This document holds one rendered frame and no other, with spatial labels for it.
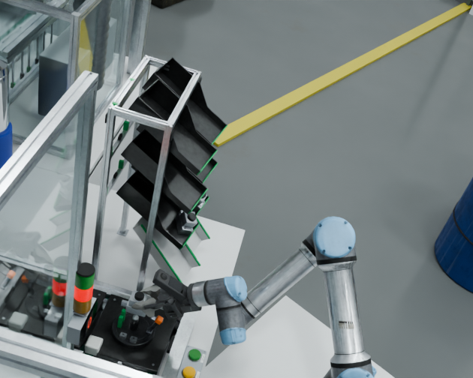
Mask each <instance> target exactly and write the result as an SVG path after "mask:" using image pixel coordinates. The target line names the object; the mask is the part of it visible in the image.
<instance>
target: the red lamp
mask: <svg viewBox="0 0 473 378"><path fill-rule="evenodd" d="M92 292H93V286H92V288H90V289H87V290H81V289H78V288H76V286H75V285H74V298H75V299H76V300H77V301H79V302H87V301H89V300H90V299H91V298H92Z"/></svg>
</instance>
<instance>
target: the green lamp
mask: <svg viewBox="0 0 473 378"><path fill-rule="evenodd" d="M94 278H95V273H94V274H93V275H92V276H90V277H81V276H79V275H78V274H77V273H76V276H75V286H76V288H78V289H80V290H88V289H90V288H92V286H93V284H94Z"/></svg>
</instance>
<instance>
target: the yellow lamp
mask: <svg viewBox="0 0 473 378"><path fill-rule="evenodd" d="M91 305H92V298H91V299H90V300H89V301H86V302H80V301H77V300H76V299H75V298H74V303H73V310H74V311H75V312H76V313H78V314H85V313H87V312H89V311H90V309H91Z"/></svg>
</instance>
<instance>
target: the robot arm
mask: <svg viewBox="0 0 473 378"><path fill-rule="evenodd" d="M355 240H356V236H355V232H354V229H353V227H352V225H350V224H349V222H347V221H346V220H345V219H343V218H340V217H326V218H325V219H323V220H321V221H320V222H319V223H318V224H317V225H316V227H315V228H314V230H313V231H312V233H311V234H310V235H309V236H308V237H307V238H306V239H305V240H304V241H302V242H301V247H300V248H299V249H298V250H297V251H296V252H294V253H293V254H292V255H291V256H290V257H288V258H287V259H286V260H285V261H284V262H283V263H282V264H281V265H279V266H278V267H277V268H276V269H275V270H273V271H272V272H271V273H270V274H269V275H267V276H266V277H265V278H264V279H263V280H262V281H261V282H260V283H258V284H257V285H256V286H255V287H254V288H252V289H251V290H250V291H249V292H247V286H246V282H245V281H244V279H243V278H242V277H240V276H231V277H228V276H227V277H222V278H217V279H212V280H203V281H198V282H196V283H190V284H189V285H188V286H186V285H185V284H183V283H181V282H180V281H178V280H177V279H176V278H174V277H172V276H171V275H169V274H168V273H167V272H165V271H163V270H162V269H159V270H157V272H156V273H155V276H154V278H153V281H152V282H153V283H154V285H152V286H149V287H147V288H145V289H143V290H141V291H140V292H142V293H145V294H147V295H150V296H151V297H152V298H150V299H149V300H147V301H141V302H135V303H134V304H133V305H132V308H133V309H135V310H142V312H144V313H145V314H146V315H147V316H148V317H153V316H154V315H155V311H156V310H158V309H160V308H162V307H163V310H164V312H165V313H166V314H165V315H166V317H167V318H168V319H174V318H180V317H183V314H184V313H188V312H194V311H201V309H202V307H203V306H209V305H215V309H216V313H217V318H218V327H219V331H220V332H219V335H220V336H221V342H222V343H223V344H224V345H233V344H240V343H242V342H244V341H246V329H245V327H246V326H247V325H248V324H249V323H250V322H251V321H252V320H253V319H254V318H255V317H257V316H258V315H259V314H260V313H261V312H263V311H264V310H265V309H266V308H268V307H269V306H270V305H271V304H272V303H273V302H274V301H275V300H276V299H278V298H279V297H280V296H282V295H283V294H284V293H285V292H286V291H288V290H289V289H290V288H291V287H292V286H293V285H294V284H295V283H297V282H298V281H299V280H300V279H302V278H303V277H304V276H305V275H307V274H308V273H309V272H310V271H311V270H312V269H313V268H314V267H316V266H318V267H319V268H320V269H322V271H323V273H324V283H325V289H326V294H327V305H328V311H329V317H330V327H331V333H332V339H333V349H334V355H333V357H332V358H331V360H330V366H331V368H330V369H329V370H328V372H327V373H326V374H325V376H324V377H323V378H375V375H376V373H377V370H376V369H375V368H374V367H373V366H372V362H371V356H370V355H369V354H367V353H366V352H365V351H364V346H363V336H362V331H361V325H360V315H359V310H358V303H357V294H356V288H355V282H354V273H353V266H354V264H355V263H356V261H357V255H356V250H355ZM173 315H177V316H174V317H170V316H173Z"/></svg>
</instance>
